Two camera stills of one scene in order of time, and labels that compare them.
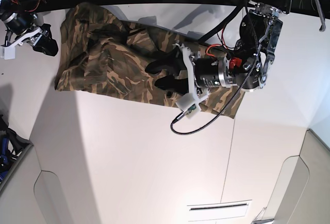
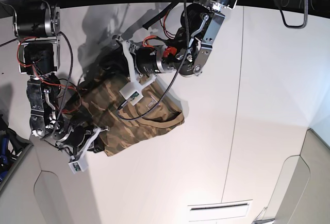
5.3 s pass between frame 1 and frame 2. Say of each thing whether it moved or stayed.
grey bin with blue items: stayed
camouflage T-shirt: moved
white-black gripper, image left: moved
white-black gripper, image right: moved
